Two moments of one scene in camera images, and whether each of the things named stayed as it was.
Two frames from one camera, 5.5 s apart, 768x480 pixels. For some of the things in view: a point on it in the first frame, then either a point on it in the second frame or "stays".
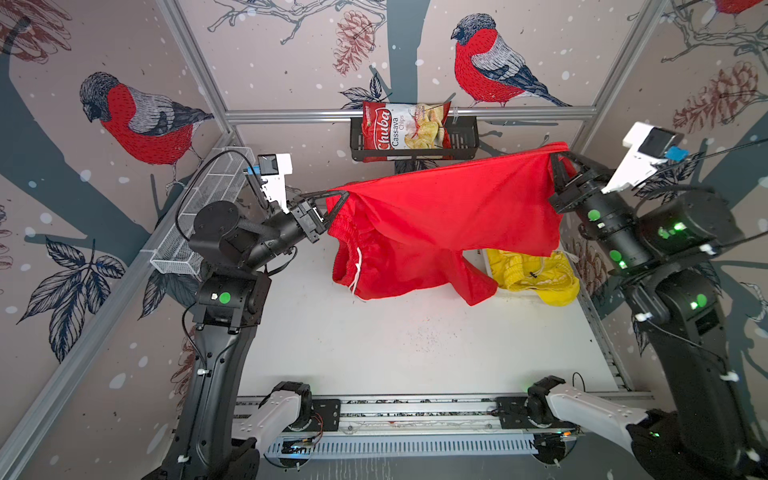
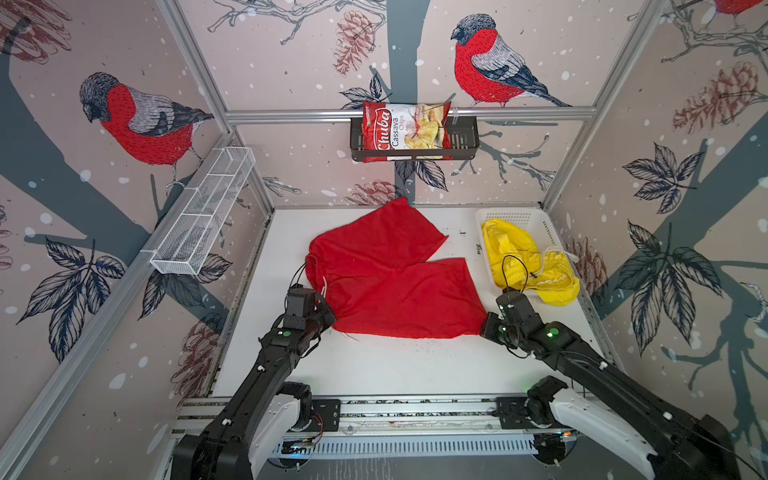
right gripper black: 569,194 → 486,329
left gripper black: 311,223 → 327,312
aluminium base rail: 411,415 stays
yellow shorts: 552,278 stays
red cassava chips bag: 405,126 stays
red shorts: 431,227 → 377,270
